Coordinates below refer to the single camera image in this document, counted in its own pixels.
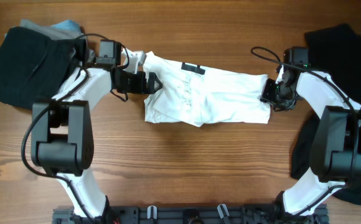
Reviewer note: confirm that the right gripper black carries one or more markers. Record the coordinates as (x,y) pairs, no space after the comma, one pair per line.
(267,94)

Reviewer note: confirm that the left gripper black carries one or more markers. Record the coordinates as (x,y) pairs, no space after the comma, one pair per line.
(140,87)

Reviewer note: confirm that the white Puma t-shirt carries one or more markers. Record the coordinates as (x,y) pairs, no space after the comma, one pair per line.
(213,97)

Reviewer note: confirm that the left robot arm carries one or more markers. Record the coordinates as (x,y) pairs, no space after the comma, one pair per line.
(59,141)

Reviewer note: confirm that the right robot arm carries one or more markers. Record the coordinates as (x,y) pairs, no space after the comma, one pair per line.
(335,159)

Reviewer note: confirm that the black garment right side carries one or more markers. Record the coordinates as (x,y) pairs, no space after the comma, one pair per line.
(336,50)

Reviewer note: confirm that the blue folded garment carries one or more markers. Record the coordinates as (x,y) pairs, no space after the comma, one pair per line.
(67,27)

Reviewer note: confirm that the grey folded garment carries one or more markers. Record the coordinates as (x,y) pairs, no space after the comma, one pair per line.
(73,72)

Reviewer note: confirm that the black folded garment on stack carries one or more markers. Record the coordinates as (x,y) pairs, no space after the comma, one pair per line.
(33,66)

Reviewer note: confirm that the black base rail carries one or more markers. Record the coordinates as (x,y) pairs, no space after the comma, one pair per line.
(247,214)

